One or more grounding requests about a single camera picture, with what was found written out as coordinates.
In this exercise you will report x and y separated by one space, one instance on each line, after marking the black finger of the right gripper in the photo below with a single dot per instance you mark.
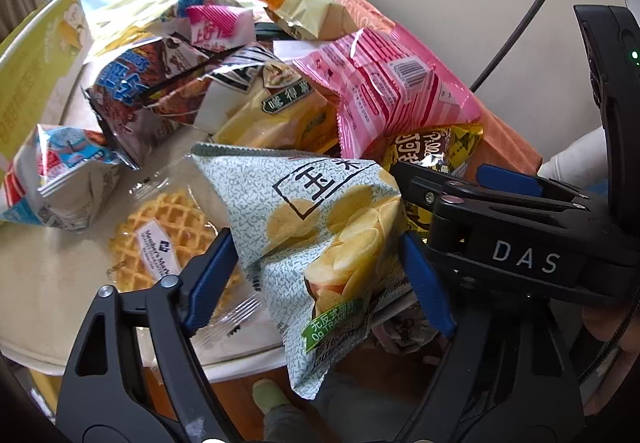
450 198
504 180

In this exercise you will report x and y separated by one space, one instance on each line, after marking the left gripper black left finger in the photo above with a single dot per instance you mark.
133 375

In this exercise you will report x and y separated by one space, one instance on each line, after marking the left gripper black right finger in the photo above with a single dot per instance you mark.
504 376

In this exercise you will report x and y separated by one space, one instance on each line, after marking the gold black snack bag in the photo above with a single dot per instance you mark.
446 149

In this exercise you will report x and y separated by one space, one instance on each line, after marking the large pink striped snack bag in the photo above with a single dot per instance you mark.
386 84

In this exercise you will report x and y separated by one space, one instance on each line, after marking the green white potato chip bag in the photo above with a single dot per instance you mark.
318 236

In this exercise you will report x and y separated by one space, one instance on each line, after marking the yellow green chip bag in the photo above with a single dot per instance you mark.
284 111

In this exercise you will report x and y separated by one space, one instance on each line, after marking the blue white red snack bag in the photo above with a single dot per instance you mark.
60 177

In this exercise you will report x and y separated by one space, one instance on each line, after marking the magenta white milk candy bag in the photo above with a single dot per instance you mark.
221 28

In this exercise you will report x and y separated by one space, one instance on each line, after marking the brown Sponge Crunch snack bag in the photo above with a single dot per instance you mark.
125 89

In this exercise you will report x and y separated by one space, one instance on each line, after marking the orange pink plastic bag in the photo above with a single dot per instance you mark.
501 145

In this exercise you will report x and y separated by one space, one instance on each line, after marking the packaged waffle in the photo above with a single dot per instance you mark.
166 220

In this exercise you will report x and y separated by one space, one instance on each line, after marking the orange beige snack packet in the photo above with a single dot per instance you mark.
322 20

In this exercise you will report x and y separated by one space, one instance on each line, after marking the black white snack bag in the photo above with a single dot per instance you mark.
229 86

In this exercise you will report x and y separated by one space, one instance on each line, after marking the blue yellow white snack bag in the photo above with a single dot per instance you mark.
178 9

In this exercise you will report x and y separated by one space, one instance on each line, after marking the green cardboard box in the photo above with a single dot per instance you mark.
40 63

